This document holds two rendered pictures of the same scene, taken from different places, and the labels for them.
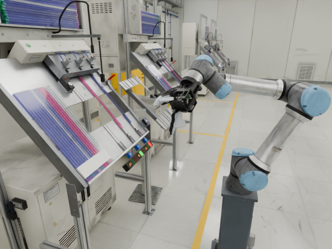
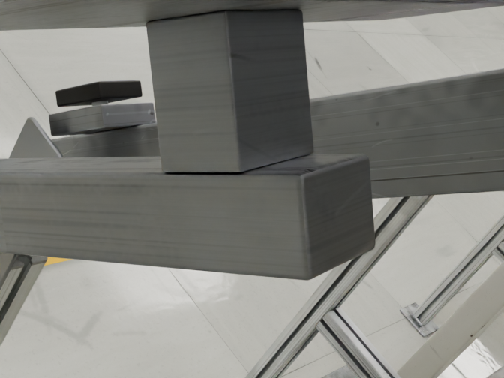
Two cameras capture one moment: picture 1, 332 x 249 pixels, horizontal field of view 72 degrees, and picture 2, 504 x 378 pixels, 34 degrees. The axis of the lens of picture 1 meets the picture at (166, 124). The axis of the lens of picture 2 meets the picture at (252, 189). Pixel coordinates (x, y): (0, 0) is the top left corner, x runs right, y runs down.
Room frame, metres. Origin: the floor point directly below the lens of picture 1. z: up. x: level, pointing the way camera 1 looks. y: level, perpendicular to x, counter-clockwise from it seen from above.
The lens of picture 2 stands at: (2.01, 0.34, 1.11)
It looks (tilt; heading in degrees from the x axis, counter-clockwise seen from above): 31 degrees down; 188
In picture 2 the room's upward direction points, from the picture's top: 34 degrees clockwise
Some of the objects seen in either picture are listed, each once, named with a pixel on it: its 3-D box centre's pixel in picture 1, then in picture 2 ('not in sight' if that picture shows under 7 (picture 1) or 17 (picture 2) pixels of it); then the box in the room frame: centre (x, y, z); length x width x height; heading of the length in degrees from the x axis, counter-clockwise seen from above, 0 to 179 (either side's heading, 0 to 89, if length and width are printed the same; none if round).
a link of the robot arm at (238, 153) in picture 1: (242, 161); not in sight; (1.08, -0.41, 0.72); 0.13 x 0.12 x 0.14; 179
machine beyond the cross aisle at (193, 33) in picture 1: (197, 56); not in sight; (6.10, -0.82, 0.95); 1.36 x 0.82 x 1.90; 71
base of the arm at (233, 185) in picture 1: (239, 179); not in sight; (1.09, -0.41, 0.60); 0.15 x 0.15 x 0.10
